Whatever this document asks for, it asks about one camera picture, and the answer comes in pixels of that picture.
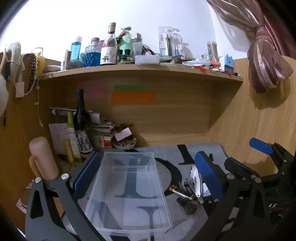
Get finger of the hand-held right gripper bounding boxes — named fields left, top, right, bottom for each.
left=249, top=138, right=275, bottom=155
left=224, top=157, right=260, bottom=180

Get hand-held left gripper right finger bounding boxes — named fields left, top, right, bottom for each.
left=195, top=151, right=272, bottom=241

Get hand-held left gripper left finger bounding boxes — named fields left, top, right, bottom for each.
left=25, top=151, right=102, bottom=241

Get white handheld device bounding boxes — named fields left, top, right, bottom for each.
left=190, top=166, right=204, bottom=198

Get metal key bunch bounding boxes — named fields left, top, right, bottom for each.
left=184, top=178, right=205, bottom=204

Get small black rectangular gadget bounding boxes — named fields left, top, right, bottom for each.
left=170, top=185, right=195, bottom=201

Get clear plastic storage box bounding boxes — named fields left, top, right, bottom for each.
left=84, top=152, right=173, bottom=241

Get small round mirror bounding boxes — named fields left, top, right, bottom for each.
left=59, top=160, right=77, bottom=173
left=20, top=189, right=31, bottom=202

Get yellow tube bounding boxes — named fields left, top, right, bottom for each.
left=65, top=141, right=75, bottom=163

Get grey lettered mat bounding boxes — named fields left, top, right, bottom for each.
left=62, top=143, right=232, bottom=241

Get green spray bottle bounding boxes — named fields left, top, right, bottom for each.
left=67, top=112, right=81, bottom=160

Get black metal clip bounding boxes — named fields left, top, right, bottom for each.
left=177, top=197, right=199, bottom=215

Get stack of booklets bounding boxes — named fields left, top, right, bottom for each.
left=92, top=120, right=117, bottom=149

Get pink mug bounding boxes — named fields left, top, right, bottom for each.
left=29, top=137, right=59, bottom=180

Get bowl of beads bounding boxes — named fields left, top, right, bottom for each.
left=112, top=137, right=137, bottom=149

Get white handwritten paper note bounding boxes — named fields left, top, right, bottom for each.
left=48, top=123, right=70, bottom=155

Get dark wine bottle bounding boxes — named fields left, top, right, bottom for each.
left=73, top=89, right=94, bottom=156

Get blank white card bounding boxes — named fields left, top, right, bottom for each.
left=114, top=128, right=132, bottom=142

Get blue cartoon sticker card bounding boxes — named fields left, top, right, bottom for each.
left=16, top=181, right=35, bottom=215

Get pink sticky note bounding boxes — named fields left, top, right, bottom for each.
left=77, top=80, right=105, bottom=99

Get small blue box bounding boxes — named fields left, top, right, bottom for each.
left=224, top=54, right=234, bottom=73

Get pink curtain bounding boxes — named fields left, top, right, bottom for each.
left=206, top=0, right=296, bottom=94

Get orange sticky note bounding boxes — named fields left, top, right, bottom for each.
left=111, top=91, right=157, bottom=105

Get pile of pens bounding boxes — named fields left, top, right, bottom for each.
left=185, top=59, right=241, bottom=77

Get green sticky note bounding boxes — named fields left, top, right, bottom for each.
left=114, top=85, right=147, bottom=91

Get white hanging tag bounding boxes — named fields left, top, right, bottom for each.
left=15, top=81, right=25, bottom=98

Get clear pencil tube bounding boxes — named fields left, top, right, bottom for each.
left=207, top=41, right=219, bottom=62

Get wooden shelf board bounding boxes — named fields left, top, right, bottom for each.
left=38, top=64, right=244, bottom=82

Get patterned glass blue bottle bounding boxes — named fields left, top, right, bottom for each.
left=84, top=38, right=101, bottom=67

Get patterned headband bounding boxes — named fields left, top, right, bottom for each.
left=23, top=47, right=45, bottom=95

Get dark ink bottle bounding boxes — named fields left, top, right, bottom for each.
left=118, top=49, right=135, bottom=64

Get light blue liquid bottle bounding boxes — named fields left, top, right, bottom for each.
left=70, top=36, right=83, bottom=63

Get clear corked labelled bottle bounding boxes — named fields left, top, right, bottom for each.
left=100, top=22, right=117, bottom=66

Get flat clear plastic container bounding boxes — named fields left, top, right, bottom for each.
left=134, top=55, right=160, bottom=65

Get clear blister pack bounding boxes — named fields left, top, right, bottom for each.
left=158, top=26, right=175, bottom=57
left=173, top=28, right=186, bottom=59

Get clear jar silver lid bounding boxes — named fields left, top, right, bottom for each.
left=130, top=33, right=142, bottom=57

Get green pump bottle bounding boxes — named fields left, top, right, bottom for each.
left=118, top=27, right=132, bottom=55

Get white hanging cord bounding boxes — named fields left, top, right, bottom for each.
left=35, top=86, right=44, bottom=128

